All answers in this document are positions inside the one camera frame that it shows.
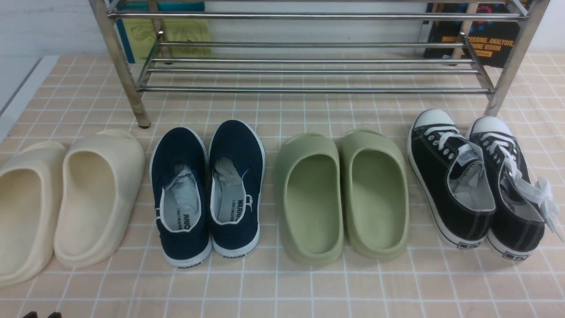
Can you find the yellow and teal book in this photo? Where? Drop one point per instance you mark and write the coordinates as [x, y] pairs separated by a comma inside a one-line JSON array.
[[138, 35]]

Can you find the navy slip-on shoe, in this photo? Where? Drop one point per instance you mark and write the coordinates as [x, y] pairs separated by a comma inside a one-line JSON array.
[[178, 174], [237, 167]]

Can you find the navy slip-on shoe, right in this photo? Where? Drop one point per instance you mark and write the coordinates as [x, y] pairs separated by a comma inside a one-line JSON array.
[[237, 167]]

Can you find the black canvas sneaker, left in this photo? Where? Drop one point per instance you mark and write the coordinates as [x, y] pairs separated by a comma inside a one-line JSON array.
[[452, 172]]

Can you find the cream slipper, right one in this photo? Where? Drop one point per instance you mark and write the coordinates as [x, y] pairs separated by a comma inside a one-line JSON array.
[[102, 174]]

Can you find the metal shoe rack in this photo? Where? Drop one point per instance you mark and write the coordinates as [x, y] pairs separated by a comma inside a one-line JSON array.
[[464, 61]]

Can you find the black canvas sneaker, right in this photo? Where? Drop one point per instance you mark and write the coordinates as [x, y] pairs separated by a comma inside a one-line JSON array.
[[524, 209]]

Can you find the black canvas sneaker, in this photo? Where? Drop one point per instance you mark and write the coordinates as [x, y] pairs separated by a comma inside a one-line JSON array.
[[524, 209], [452, 172]]

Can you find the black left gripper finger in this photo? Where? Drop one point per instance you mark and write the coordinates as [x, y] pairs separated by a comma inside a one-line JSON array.
[[32, 314]]

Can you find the green slipper, left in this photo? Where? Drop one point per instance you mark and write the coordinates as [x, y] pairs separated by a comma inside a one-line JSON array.
[[308, 199]]

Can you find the cream slipper, far left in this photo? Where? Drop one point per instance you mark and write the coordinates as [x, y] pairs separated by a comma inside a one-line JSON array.
[[31, 189]]

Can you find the pink tiled mat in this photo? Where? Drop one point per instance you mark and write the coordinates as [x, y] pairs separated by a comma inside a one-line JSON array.
[[65, 98]]

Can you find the green slipper, right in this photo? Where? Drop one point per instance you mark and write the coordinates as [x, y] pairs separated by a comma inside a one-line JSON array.
[[375, 194]]

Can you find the navy slip-on shoe, left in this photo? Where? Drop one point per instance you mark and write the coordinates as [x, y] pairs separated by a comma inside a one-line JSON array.
[[178, 174]]

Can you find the green slipper, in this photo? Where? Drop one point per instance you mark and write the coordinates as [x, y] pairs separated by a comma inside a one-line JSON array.
[[375, 194], [308, 199]]

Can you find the black image processing book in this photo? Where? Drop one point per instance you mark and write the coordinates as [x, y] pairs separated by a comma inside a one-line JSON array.
[[492, 41]]

